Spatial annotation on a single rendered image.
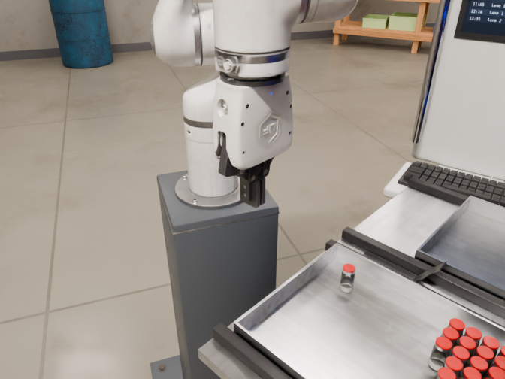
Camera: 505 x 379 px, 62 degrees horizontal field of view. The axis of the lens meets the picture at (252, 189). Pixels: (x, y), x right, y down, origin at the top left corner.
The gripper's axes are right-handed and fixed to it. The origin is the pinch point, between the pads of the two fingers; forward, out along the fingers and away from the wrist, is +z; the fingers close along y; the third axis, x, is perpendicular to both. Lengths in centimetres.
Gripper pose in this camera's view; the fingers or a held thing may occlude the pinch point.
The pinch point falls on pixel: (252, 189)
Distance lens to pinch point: 56.2
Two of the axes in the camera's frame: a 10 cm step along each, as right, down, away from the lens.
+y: 7.0, -3.6, 6.2
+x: -7.2, -3.5, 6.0
